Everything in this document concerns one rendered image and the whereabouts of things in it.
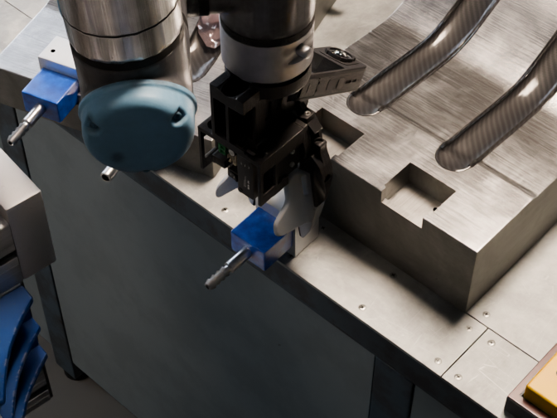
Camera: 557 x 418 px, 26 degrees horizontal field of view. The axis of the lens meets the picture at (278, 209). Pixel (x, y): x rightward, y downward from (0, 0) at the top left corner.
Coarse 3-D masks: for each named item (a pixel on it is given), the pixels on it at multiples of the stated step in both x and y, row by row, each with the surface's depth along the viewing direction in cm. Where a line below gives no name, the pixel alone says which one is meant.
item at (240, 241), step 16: (256, 208) 114; (272, 208) 113; (240, 224) 113; (256, 224) 113; (272, 224) 113; (240, 240) 112; (256, 240) 112; (272, 240) 112; (288, 240) 113; (304, 240) 115; (240, 256) 112; (256, 256) 112; (272, 256) 112; (224, 272) 111; (208, 288) 110
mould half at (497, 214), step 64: (448, 0) 125; (512, 0) 123; (384, 64) 121; (448, 64) 122; (512, 64) 121; (384, 128) 115; (448, 128) 115; (512, 192) 109; (384, 256) 115; (448, 256) 108; (512, 256) 113
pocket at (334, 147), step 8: (320, 112) 117; (328, 112) 116; (320, 120) 118; (328, 120) 117; (336, 120) 116; (328, 128) 118; (336, 128) 117; (344, 128) 116; (352, 128) 115; (328, 136) 118; (336, 136) 118; (344, 136) 117; (352, 136) 116; (360, 136) 115; (328, 144) 117; (336, 144) 117; (344, 144) 117; (328, 152) 116; (336, 152) 116
